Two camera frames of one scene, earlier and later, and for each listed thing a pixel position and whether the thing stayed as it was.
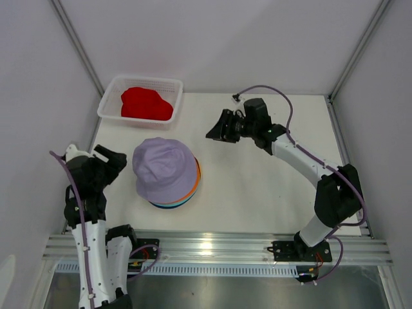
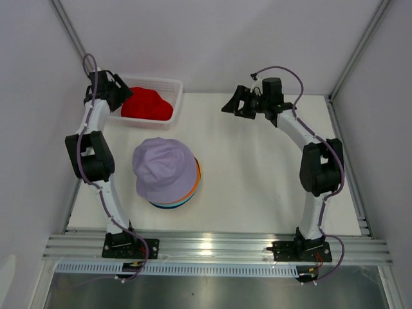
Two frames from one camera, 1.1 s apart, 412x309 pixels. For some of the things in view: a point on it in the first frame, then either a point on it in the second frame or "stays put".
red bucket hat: x=145 y=103 stays put
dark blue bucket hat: x=171 y=206 stays put
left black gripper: x=117 y=161 → x=125 y=93
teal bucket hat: x=176 y=203 stays put
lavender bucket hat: x=165 y=170 stays put
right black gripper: x=222 y=132 → x=242 y=93
